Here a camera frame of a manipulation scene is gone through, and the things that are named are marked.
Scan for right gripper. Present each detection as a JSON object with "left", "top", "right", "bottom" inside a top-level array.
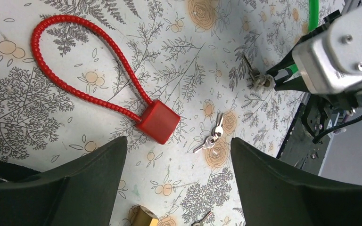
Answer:
[{"left": 266, "top": 51, "right": 362, "bottom": 144}]

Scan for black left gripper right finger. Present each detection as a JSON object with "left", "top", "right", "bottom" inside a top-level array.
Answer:
[{"left": 230, "top": 137, "right": 362, "bottom": 226}]

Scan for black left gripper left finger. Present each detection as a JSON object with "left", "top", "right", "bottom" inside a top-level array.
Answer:
[{"left": 0, "top": 137, "right": 127, "bottom": 226}]

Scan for brass padlock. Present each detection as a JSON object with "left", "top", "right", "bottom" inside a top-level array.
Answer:
[{"left": 128, "top": 205, "right": 159, "bottom": 226}]

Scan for green cable lock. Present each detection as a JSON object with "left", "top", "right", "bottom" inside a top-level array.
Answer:
[{"left": 243, "top": 0, "right": 320, "bottom": 91}]

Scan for small silver keys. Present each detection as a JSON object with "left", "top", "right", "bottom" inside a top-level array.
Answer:
[{"left": 191, "top": 211, "right": 212, "bottom": 226}]

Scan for red lock silver keys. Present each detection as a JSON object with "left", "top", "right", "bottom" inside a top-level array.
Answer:
[{"left": 193, "top": 113, "right": 224, "bottom": 153}]

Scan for red cable lock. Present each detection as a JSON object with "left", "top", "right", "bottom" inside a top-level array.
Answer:
[{"left": 31, "top": 15, "right": 181, "bottom": 145}]

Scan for black white striped plush cloth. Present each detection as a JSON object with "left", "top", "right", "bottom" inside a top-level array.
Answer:
[{"left": 0, "top": 161, "right": 40, "bottom": 183}]

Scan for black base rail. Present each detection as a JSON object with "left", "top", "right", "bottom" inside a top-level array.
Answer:
[{"left": 276, "top": 94, "right": 339, "bottom": 175}]

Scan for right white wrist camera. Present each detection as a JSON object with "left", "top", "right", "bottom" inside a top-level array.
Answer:
[{"left": 292, "top": 5, "right": 362, "bottom": 94}]

